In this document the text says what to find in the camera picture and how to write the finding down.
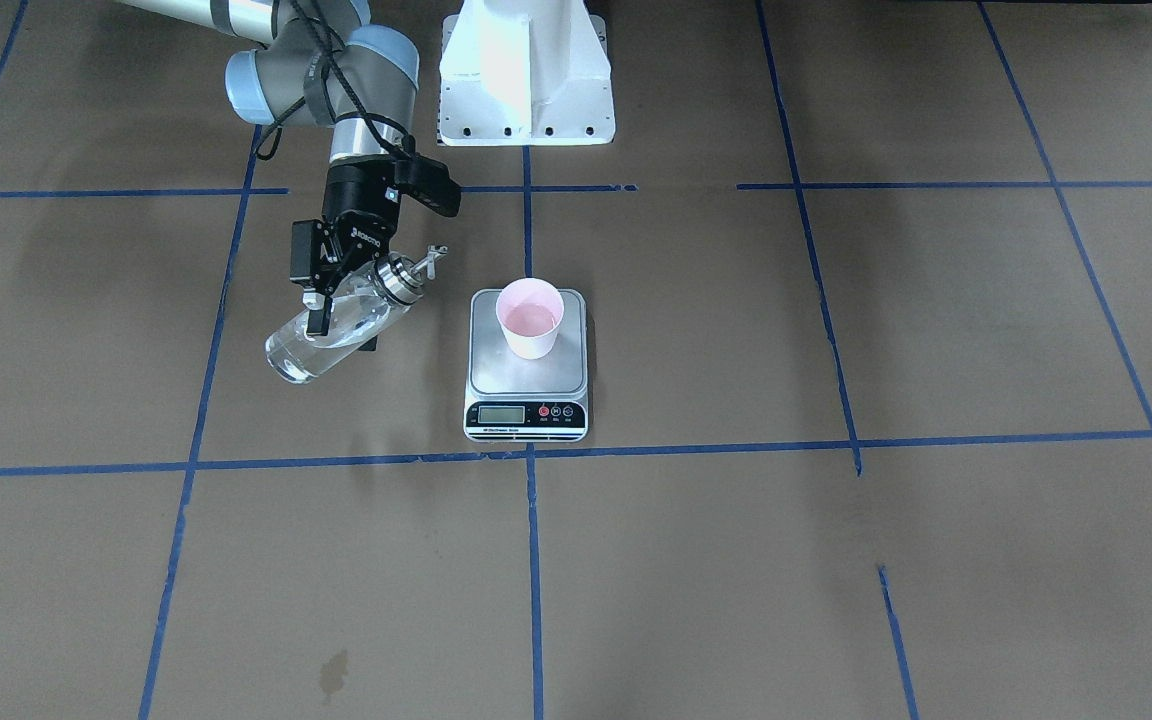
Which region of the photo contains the brown paper table cover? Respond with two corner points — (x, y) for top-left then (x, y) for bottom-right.
(0, 1), (1152, 719)

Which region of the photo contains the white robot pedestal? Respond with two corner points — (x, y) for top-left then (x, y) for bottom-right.
(435, 1), (617, 147)

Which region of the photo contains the silver kitchen scale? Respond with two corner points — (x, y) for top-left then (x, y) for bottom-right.
(462, 288), (591, 444)

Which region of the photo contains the clear glass sauce bottle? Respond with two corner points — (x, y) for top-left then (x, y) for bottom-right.
(264, 245), (449, 384)

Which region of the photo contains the pink cup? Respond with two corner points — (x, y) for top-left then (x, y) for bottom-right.
(495, 278), (564, 361)

